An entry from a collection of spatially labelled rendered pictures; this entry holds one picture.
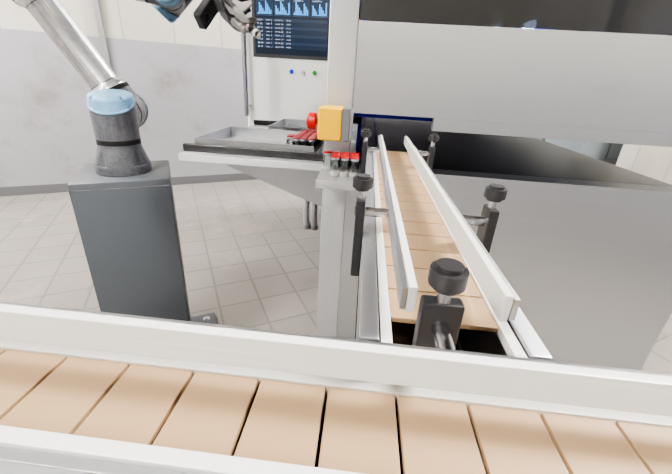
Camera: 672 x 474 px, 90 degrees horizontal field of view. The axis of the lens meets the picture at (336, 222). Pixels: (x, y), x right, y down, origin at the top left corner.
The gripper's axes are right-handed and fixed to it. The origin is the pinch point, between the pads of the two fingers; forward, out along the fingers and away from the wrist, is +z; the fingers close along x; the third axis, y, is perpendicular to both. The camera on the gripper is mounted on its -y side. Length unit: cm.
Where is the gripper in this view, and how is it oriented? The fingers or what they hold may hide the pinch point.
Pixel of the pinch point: (245, 26)
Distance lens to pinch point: 109.5
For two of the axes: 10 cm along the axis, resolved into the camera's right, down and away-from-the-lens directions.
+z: 6.6, 6.8, -3.2
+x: 0.4, 3.9, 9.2
